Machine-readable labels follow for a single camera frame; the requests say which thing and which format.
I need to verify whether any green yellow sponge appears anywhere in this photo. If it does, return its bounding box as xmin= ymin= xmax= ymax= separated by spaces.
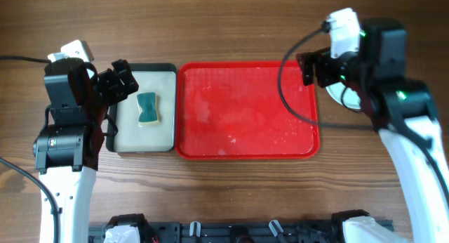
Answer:
xmin=137 ymin=92 xmax=160 ymax=126

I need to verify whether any light blue plate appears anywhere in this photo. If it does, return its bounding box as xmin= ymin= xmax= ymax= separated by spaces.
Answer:
xmin=326 ymin=82 xmax=361 ymax=110

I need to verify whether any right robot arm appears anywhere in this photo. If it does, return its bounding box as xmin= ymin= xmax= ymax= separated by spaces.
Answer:
xmin=297 ymin=18 xmax=448 ymax=242

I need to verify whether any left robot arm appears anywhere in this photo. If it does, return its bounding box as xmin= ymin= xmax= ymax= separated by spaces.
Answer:
xmin=33 ymin=58 xmax=139 ymax=242

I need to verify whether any black water tray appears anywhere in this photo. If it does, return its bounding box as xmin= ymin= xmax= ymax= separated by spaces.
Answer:
xmin=106 ymin=63 xmax=177 ymax=153

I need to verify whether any red plastic tray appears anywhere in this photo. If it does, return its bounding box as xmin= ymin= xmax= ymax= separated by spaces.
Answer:
xmin=175 ymin=60 xmax=321 ymax=160

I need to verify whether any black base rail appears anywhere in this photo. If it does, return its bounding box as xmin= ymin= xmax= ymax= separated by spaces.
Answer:
xmin=87 ymin=220 xmax=396 ymax=243

